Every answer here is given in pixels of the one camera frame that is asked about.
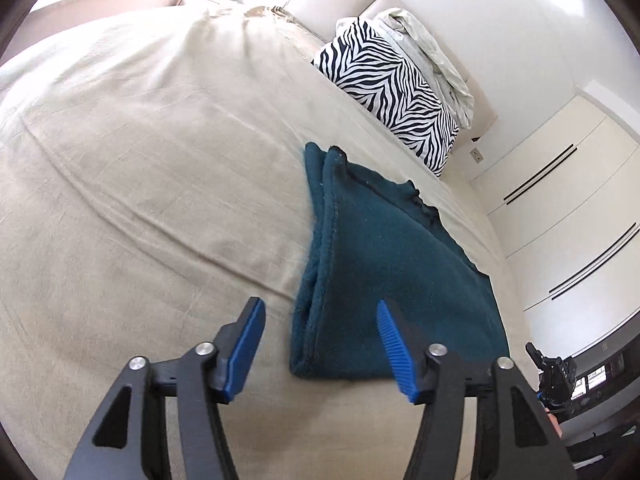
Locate white wardrobe with black handles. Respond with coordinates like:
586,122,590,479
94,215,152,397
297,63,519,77
472,96,639,356

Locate zebra print pillow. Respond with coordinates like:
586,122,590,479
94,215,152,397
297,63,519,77
311,18,459,177

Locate dark teal knit sweater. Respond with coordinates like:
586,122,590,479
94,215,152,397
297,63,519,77
290,142,509,380

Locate crumpled white duvet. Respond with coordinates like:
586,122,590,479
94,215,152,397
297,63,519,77
373,8,475,129

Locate wall power socket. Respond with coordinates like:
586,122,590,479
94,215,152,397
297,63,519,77
470,148,484,164

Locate beige bed sheet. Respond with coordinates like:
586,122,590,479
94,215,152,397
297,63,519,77
1,6,537,479

